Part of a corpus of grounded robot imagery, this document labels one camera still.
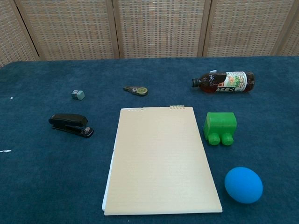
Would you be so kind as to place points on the blue table cloth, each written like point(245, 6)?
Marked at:
point(58, 175)

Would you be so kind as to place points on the beige spiral notebook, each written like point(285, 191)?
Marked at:
point(161, 163)

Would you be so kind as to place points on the green toy block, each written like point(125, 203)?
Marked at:
point(220, 123)

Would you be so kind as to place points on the brown tea bottle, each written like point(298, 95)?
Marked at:
point(224, 82)

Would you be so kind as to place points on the small grey-green pencil sharpener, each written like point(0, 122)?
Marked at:
point(79, 94)

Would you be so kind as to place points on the woven folding screen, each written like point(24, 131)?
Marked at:
point(149, 28)

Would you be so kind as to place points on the black stapler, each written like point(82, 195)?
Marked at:
point(70, 120)

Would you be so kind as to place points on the blue egg-shaped ball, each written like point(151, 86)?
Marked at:
point(243, 185)

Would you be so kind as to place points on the green correction tape dispenser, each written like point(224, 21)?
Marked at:
point(137, 90)

